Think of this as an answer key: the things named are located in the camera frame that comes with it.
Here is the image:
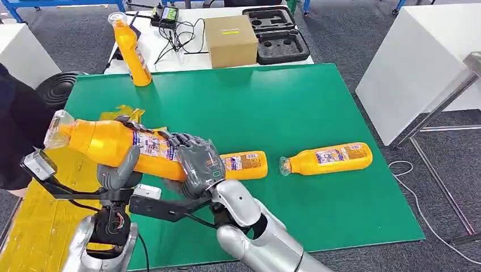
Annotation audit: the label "green table mat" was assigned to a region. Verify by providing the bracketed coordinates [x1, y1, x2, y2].
[64, 63, 426, 271]

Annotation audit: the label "white table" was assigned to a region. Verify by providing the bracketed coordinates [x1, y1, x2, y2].
[103, 4, 314, 75]

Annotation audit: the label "dark blue tablet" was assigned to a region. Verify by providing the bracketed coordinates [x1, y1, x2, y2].
[112, 25, 142, 62]

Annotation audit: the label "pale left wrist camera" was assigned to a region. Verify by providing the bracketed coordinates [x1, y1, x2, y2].
[20, 148, 58, 182]

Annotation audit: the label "brown cardboard box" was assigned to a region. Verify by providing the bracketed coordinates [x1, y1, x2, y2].
[204, 15, 259, 69]

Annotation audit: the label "black cables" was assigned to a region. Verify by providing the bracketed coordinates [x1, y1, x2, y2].
[154, 19, 209, 65]

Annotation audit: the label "small white cabinet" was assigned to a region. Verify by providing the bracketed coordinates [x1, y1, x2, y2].
[0, 23, 62, 89]

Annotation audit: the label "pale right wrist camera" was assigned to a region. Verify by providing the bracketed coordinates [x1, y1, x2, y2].
[133, 184, 162, 201]

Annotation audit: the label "black foam case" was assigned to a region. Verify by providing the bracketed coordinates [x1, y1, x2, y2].
[242, 6, 311, 66]

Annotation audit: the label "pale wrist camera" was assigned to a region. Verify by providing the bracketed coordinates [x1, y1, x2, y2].
[133, 184, 162, 201]
[20, 148, 58, 182]

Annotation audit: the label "black chair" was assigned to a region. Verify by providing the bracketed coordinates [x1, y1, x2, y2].
[224, 0, 281, 7]

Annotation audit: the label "orange drink bottle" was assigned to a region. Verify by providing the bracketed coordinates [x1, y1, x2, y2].
[108, 12, 153, 87]
[220, 151, 268, 181]
[44, 109, 189, 183]
[279, 142, 373, 177]

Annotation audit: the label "black ribbed stool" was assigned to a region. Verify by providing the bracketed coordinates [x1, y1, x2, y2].
[35, 71, 89, 113]

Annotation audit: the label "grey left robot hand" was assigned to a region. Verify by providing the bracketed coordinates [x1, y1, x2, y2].
[96, 115, 155, 192]

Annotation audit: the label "black device with screen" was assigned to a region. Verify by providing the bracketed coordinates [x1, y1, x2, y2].
[151, 5, 180, 28]

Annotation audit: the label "blue metal frame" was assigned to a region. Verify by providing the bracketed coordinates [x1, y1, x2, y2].
[0, 0, 126, 23]
[301, 0, 407, 16]

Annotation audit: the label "person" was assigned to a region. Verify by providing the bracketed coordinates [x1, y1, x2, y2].
[0, 63, 52, 198]

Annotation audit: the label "steel bench frame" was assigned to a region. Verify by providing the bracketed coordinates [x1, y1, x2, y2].
[394, 52, 481, 245]

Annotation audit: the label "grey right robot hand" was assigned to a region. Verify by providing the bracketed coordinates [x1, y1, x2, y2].
[159, 131, 227, 201]

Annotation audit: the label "white floor cable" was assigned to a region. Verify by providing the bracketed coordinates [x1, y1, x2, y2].
[388, 160, 481, 265]

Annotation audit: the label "large white cabinet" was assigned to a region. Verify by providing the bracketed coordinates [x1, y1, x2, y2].
[355, 4, 481, 146]

